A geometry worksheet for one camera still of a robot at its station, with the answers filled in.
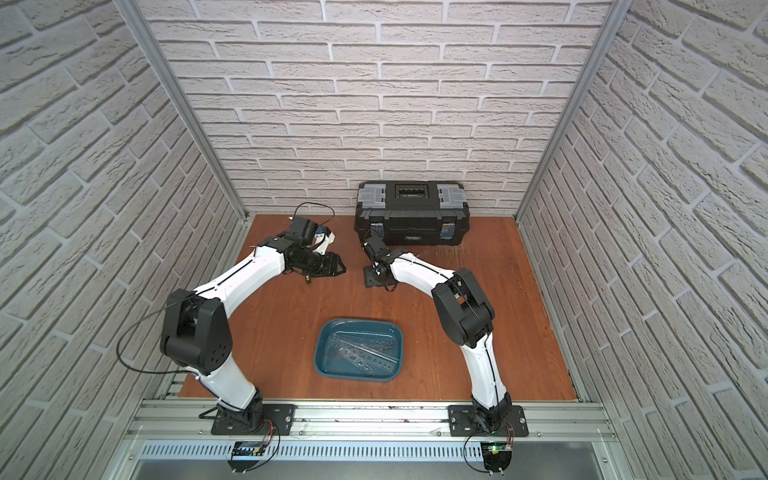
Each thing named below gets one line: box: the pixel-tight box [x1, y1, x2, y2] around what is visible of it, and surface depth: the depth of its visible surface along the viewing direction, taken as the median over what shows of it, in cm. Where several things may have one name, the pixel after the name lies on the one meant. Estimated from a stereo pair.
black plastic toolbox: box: [354, 180, 470, 247], surface depth 103 cm
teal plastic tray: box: [314, 318, 404, 382], surface depth 86 cm
